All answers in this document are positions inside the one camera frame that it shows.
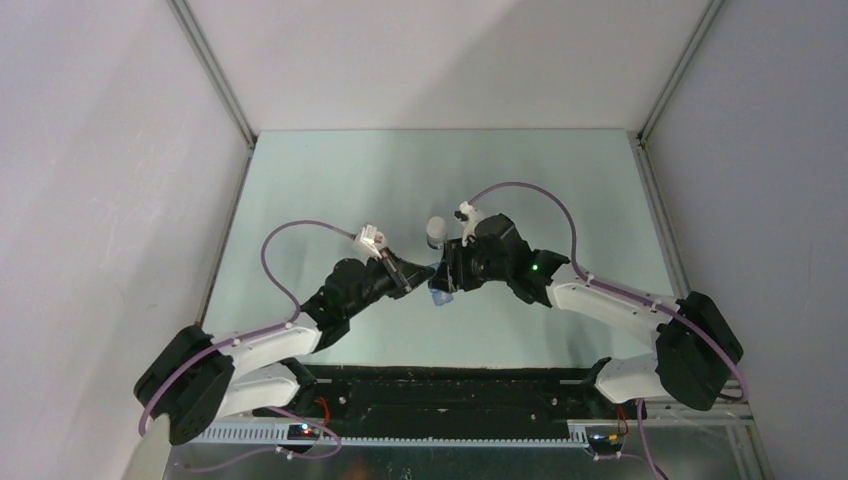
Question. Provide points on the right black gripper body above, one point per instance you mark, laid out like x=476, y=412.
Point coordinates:
x=474, y=267

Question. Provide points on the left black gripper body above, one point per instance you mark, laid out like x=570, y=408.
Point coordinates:
x=392, y=274

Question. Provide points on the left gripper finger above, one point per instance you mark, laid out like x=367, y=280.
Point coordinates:
x=417, y=278
x=411, y=268

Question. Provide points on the blue pill organizer box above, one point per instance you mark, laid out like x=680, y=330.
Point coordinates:
x=442, y=298

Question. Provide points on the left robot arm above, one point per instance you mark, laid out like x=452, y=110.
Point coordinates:
x=199, y=377

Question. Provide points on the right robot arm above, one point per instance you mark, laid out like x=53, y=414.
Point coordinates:
x=692, y=347

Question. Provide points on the white pill bottle blue label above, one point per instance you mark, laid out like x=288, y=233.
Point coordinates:
x=436, y=232

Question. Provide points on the left control board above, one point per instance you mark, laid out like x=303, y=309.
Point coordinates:
x=303, y=432

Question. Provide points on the control board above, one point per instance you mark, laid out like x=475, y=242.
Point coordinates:
x=303, y=432
x=605, y=441

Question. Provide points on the right control board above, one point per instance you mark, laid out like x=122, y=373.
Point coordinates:
x=605, y=441

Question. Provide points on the left aluminium frame post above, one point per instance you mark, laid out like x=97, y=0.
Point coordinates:
x=204, y=52

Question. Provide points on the aluminium frame post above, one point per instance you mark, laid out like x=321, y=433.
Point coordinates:
x=680, y=68
x=204, y=52

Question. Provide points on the right aluminium frame post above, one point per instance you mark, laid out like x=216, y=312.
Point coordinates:
x=680, y=68

